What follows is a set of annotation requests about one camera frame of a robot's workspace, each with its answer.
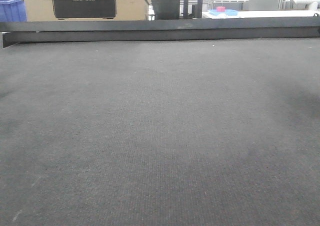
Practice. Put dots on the blue plastic crate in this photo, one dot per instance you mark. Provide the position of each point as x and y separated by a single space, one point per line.
12 11

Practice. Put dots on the white table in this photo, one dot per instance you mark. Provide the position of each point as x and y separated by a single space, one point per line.
266 14

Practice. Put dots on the black conveyor side rail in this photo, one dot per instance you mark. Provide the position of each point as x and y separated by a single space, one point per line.
163 30

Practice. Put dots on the black conveyor belt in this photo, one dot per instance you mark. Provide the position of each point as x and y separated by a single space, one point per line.
160 133

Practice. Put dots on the black bin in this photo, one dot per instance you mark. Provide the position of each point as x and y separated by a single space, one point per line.
166 9

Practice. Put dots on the black vertical posts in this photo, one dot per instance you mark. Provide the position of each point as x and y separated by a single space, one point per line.
198 9

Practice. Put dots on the cardboard box with black print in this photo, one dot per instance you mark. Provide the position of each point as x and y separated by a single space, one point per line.
86 10

